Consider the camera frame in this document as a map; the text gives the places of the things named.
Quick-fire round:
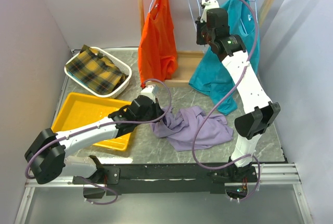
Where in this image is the yellow plaid cloth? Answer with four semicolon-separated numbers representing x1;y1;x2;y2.
65;45;129;96

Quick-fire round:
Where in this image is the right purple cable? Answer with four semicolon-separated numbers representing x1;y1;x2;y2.
191;0;261;201

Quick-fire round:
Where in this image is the purple cable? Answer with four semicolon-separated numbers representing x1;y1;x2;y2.
24;78;173;206
191;0;261;201

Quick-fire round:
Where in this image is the purple t-shirt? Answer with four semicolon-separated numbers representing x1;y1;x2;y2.
150;106;233;152

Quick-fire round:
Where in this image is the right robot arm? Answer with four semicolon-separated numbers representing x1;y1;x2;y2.
196;5;280;182

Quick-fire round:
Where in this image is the yellow plastic tray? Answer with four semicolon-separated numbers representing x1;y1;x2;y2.
51;91;136;152

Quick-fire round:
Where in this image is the white perforated basket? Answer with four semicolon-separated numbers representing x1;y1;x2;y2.
64;45;132;98

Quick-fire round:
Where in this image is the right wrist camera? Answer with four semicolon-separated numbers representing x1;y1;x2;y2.
201;0;220;14

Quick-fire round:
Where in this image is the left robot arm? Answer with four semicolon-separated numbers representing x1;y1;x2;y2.
24;96;164;185

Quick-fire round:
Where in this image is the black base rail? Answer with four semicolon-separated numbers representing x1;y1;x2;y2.
72;155;261;200

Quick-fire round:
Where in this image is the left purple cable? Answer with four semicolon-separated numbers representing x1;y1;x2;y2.
24;78;173;206

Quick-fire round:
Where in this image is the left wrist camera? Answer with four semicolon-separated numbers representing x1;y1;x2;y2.
140;85;159;103

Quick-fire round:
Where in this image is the orange t-shirt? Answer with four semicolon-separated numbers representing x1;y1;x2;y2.
138;0;178;82

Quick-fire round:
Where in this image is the blue hanger under teal shirt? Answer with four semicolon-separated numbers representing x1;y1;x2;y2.
240;0;259;35

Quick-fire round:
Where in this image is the teal t-shirt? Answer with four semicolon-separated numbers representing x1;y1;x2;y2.
189;0;260;104

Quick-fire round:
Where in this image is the wooden clothes rack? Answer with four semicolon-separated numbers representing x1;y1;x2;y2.
137;0;274;87

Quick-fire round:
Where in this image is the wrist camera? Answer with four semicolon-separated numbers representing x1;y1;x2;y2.
140;85;159;103
201;0;220;14

